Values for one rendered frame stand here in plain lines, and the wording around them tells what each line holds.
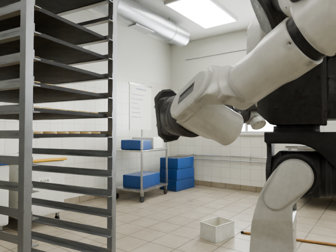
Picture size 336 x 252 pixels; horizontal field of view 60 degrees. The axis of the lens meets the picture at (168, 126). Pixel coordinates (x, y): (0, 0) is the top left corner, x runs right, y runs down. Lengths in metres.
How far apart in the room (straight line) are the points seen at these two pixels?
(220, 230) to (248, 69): 2.71
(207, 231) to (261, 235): 2.25
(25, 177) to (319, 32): 0.93
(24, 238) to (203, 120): 0.78
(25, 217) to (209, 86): 0.81
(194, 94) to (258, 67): 0.10
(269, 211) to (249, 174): 4.80
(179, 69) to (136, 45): 1.19
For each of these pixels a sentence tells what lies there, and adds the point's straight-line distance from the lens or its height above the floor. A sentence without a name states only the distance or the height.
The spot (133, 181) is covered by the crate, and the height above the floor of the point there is 0.30.
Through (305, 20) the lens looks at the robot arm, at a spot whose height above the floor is 1.18.
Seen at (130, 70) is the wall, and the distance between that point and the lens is 5.54.
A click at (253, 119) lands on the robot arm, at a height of 1.11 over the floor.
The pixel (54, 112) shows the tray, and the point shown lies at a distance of 1.16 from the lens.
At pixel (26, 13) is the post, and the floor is 1.45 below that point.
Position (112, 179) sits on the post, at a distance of 1.39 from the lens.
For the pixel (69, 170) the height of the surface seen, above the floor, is 0.87.
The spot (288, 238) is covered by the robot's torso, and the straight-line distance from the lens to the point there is 0.85.
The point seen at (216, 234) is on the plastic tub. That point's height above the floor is 0.08.
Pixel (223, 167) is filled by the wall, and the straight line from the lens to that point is 5.80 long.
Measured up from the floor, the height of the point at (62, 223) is 0.60.
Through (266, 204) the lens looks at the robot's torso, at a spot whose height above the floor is 0.88.
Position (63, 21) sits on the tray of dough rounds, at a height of 1.49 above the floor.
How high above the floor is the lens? 1.05
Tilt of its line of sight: 1 degrees up
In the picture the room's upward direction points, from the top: straight up
